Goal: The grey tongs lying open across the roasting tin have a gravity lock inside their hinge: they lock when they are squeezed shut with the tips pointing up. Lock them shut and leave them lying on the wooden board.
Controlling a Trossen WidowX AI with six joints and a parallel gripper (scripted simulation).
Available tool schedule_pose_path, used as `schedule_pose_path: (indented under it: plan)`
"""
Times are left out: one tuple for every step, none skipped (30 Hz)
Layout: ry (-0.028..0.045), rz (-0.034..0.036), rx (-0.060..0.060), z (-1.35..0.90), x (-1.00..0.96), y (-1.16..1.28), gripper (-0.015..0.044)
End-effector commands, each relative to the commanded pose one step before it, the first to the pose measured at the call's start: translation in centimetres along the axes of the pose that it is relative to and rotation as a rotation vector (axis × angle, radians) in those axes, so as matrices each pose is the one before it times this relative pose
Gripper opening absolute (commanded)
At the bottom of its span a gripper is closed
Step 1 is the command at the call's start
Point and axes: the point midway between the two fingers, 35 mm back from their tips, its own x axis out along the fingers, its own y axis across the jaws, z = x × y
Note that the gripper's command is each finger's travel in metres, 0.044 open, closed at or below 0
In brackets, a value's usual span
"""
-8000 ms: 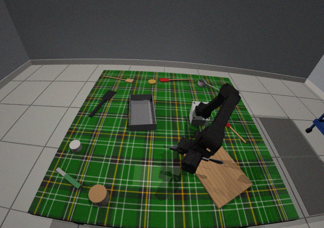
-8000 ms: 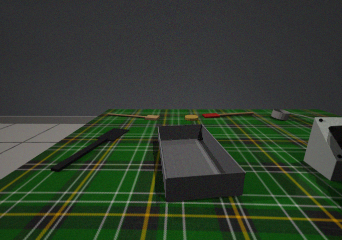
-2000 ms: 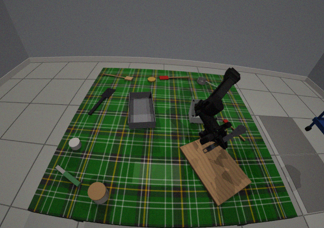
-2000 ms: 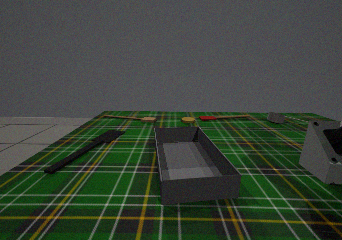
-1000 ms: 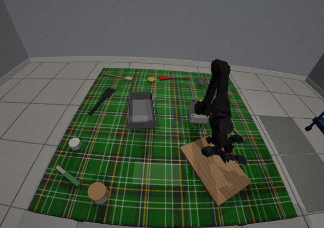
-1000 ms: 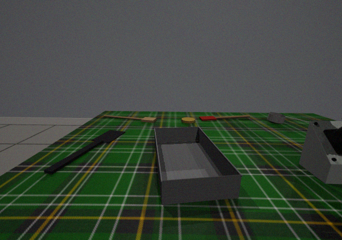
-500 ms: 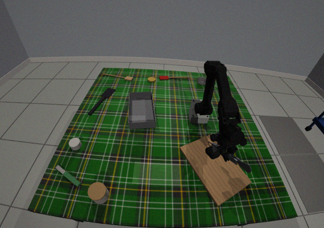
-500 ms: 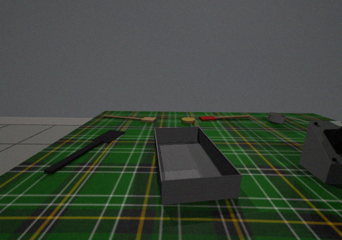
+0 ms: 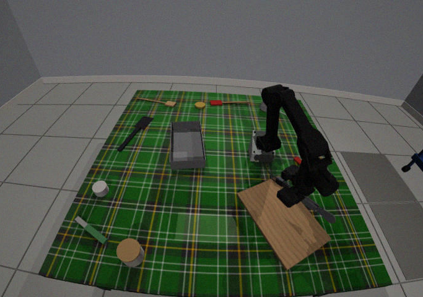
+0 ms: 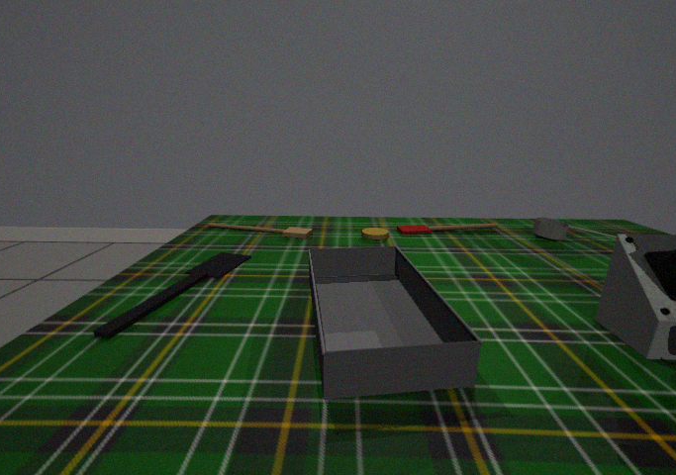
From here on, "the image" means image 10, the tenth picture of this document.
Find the tan round flat disc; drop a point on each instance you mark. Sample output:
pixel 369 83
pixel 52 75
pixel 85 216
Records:
pixel 375 233

